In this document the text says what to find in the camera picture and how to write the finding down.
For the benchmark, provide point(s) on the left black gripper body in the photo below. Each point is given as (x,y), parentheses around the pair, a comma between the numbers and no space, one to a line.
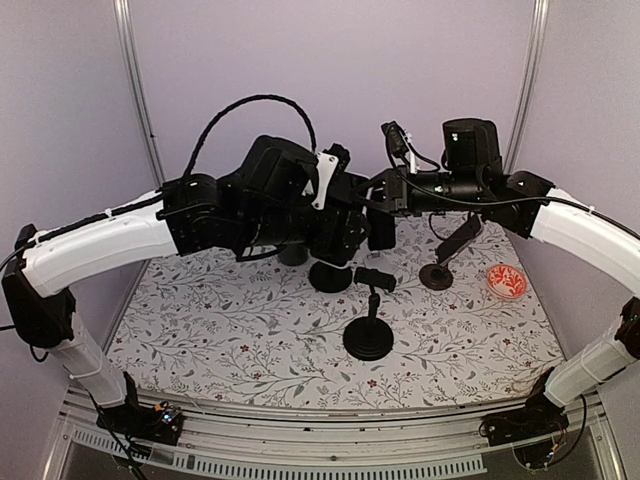
(325,241)

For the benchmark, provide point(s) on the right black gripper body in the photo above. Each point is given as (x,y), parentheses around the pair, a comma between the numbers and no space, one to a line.
(400,190)

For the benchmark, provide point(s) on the phone with blue case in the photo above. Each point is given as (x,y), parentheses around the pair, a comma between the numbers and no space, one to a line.
(382,230)

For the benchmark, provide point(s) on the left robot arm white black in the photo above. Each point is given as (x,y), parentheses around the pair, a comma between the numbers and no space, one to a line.
(282,194)

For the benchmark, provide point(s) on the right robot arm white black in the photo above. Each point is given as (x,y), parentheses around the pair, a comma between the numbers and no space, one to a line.
(472,179)

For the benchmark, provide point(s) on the dark grey mug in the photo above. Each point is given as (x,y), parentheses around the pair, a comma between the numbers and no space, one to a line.
(293,255)

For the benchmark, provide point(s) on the orange patterned white bowl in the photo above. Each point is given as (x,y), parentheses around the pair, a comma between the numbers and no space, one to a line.
(507,281)

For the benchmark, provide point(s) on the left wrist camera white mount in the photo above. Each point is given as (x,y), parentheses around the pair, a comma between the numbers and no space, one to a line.
(330,164)

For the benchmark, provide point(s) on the right aluminium frame post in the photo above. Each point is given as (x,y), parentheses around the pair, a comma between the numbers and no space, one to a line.
(533,60)

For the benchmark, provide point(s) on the aluminium frame post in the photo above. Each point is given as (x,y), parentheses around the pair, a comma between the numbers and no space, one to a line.
(533,60)
(125,30)

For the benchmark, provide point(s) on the front aluminium rail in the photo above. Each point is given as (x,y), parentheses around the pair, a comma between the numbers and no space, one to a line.
(236,441)

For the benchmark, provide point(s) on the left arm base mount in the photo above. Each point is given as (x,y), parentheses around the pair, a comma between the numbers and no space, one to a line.
(162,423)

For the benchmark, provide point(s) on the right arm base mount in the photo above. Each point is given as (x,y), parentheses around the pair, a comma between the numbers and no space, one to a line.
(538,416)

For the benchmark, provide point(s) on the left aluminium frame post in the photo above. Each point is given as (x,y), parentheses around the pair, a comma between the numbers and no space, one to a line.
(125,30)

